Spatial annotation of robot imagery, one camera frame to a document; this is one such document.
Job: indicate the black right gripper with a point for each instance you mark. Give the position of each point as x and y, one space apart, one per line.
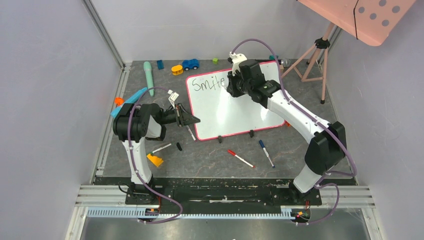
233 88

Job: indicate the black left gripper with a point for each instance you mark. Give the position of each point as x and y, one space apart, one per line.
183 117

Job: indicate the black marker cap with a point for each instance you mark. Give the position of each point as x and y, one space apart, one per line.
179 146

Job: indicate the pink framed whiteboard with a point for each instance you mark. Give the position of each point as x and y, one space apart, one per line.
222 115

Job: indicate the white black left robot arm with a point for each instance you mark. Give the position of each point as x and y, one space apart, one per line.
134 125

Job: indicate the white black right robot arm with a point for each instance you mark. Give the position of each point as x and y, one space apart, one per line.
326 141

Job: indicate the purple capped white marker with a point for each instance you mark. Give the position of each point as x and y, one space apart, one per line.
191 133

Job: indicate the small green cube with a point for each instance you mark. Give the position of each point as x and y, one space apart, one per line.
215 61

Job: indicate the clear round ball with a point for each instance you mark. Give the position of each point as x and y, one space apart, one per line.
285 62

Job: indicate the yellow toy piece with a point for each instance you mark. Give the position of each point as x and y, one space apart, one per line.
177 70

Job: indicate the green capped white marker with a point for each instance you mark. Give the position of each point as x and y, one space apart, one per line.
160 148

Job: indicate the red capped white marker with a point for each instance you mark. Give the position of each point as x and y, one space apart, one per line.
240 158

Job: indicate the yellow plastic wedge piece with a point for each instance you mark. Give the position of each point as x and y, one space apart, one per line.
155 160

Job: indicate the blue toy car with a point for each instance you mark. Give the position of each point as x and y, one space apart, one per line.
190 64

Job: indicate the blue toy stick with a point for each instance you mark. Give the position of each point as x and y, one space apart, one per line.
131 100

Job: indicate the small dark blue block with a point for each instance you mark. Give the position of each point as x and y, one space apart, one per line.
160 64

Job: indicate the blue capped white marker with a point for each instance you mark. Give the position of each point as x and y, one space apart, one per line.
262 145

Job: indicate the mint green toy stick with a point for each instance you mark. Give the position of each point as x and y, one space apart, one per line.
147 67

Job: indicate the small orange toy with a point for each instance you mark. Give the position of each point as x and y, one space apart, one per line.
119 101

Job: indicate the pink tripod stand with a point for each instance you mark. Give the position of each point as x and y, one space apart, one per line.
321 45

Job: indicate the pink perforated panel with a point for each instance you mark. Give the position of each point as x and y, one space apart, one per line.
370 21

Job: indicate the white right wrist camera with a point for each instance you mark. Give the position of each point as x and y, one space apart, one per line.
236 59

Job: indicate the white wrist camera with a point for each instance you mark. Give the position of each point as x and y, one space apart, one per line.
173 96
236 59

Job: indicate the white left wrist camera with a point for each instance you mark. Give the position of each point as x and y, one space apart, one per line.
173 96

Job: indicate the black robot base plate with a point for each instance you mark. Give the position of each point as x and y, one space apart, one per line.
221 195

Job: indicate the white toothed cable rail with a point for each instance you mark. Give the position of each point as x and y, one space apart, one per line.
142 213

